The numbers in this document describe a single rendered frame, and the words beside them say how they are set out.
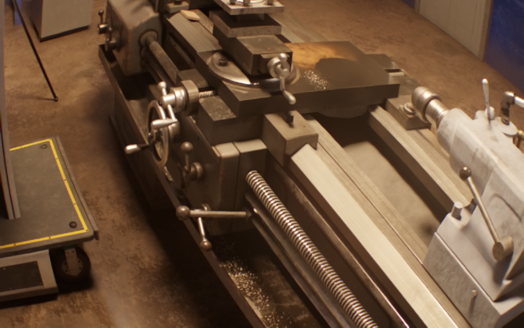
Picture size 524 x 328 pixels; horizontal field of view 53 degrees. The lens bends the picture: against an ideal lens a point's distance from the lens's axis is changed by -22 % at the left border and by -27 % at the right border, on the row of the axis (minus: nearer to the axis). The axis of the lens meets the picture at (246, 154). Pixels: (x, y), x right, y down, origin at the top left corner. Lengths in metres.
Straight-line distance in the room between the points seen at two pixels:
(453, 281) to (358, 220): 0.36
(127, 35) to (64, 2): 1.95
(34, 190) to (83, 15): 2.38
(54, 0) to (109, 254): 2.38
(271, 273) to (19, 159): 1.21
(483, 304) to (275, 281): 0.91
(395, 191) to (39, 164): 1.44
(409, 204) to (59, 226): 1.21
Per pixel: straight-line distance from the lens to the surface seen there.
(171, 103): 1.84
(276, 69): 1.74
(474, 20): 5.38
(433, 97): 1.55
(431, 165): 1.81
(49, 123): 3.49
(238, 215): 1.86
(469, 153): 1.36
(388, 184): 1.90
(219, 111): 1.79
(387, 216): 1.58
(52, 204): 2.36
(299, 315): 1.87
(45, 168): 2.55
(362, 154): 2.00
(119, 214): 2.81
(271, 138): 1.78
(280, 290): 1.95
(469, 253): 1.33
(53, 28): 4.55
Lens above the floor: 1.77
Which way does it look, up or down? 33 degrees down
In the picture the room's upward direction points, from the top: 6 degrees clockwise
